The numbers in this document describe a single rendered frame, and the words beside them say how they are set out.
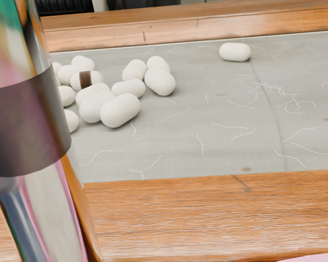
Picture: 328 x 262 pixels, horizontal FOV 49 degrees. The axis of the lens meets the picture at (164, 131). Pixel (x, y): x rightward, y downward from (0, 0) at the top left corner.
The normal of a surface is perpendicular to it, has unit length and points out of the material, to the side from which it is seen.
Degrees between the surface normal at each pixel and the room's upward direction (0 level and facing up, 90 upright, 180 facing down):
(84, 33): 45
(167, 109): 0
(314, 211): 0
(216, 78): 0
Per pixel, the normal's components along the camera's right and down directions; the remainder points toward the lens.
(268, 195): -0.09, -0.86
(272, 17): -0.07, -0.25
